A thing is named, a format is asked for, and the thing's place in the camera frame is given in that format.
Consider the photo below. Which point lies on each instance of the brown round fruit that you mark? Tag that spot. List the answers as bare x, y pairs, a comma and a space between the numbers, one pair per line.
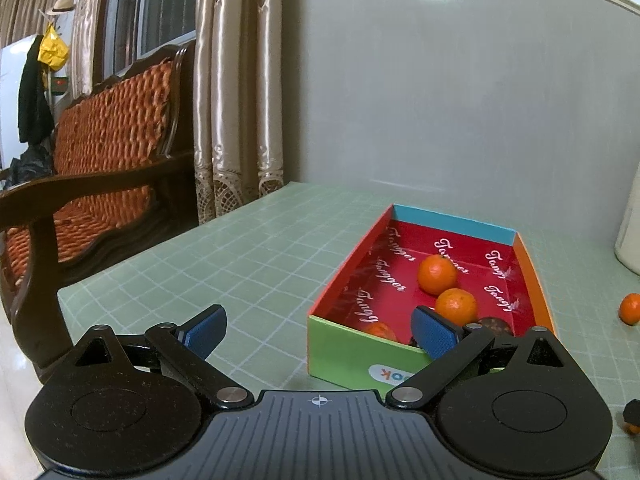
495, 325

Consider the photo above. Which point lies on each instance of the coat rack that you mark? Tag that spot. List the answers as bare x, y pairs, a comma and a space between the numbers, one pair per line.
50, 80

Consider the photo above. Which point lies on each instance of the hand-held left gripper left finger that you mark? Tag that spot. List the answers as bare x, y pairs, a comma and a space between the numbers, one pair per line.
205, 331

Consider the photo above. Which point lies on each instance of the straw hat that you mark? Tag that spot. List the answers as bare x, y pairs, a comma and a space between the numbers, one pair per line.
62, 4

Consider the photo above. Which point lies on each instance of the white board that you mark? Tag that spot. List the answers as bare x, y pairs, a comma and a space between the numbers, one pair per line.
10, 100

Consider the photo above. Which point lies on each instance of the small orange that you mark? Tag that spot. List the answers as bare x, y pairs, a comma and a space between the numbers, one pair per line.
631, 308
633, 429

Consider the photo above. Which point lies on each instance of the window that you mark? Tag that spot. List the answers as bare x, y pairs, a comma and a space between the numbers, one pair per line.
155, 5

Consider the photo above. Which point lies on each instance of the orange woven bench cushion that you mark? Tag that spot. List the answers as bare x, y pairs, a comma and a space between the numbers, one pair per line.
110, 125

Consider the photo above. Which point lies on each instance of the large orange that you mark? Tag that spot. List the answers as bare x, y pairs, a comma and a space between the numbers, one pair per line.
456, 306
437, 273

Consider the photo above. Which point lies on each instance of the colourful cardboard box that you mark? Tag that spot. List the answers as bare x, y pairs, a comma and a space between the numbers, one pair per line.
350, 355

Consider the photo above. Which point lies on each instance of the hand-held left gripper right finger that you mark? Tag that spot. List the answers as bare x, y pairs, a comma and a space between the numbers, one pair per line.
435, 336

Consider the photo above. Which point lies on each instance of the dark wooden bench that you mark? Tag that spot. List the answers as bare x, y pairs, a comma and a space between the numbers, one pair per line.
30, 320

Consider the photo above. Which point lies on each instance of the white thermos jug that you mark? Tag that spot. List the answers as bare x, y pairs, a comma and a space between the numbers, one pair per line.
631, 230

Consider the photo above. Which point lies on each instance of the black bag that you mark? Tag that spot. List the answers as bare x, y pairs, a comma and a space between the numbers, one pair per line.
32, 162

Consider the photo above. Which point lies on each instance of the medium orange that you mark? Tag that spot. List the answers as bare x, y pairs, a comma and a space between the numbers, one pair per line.
379, 331

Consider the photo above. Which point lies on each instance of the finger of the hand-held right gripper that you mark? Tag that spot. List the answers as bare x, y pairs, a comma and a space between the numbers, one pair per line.
633, 410

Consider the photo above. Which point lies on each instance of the green grid table mat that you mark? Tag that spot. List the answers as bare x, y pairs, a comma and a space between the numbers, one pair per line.
275, 260

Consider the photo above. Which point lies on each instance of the black coat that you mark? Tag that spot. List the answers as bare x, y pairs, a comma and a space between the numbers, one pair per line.
34, 100

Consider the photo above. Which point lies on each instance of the yellow bag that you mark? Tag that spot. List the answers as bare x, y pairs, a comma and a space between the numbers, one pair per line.
52, 47

